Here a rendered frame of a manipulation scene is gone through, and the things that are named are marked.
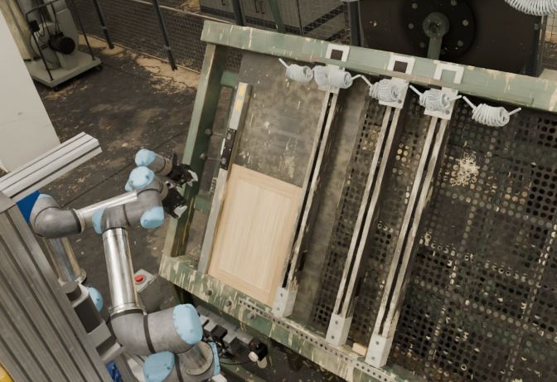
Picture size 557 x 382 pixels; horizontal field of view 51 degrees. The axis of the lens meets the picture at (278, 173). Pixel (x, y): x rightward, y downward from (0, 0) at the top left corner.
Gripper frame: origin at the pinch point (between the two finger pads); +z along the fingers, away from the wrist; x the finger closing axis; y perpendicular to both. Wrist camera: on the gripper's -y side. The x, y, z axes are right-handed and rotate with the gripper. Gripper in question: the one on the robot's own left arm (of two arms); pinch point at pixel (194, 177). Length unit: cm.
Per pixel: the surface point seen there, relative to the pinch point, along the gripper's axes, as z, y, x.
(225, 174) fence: 14.7, -0.8, 7.9
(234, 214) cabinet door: 22.1, 15.1, -1.0
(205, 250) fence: 25.5, 17.1, -25.4
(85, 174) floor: 141, -217, -165
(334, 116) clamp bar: 5, 25, 67
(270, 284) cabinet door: 30, 52, -6
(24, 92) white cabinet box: 92, -301, -158
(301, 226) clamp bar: 16, 47, 26
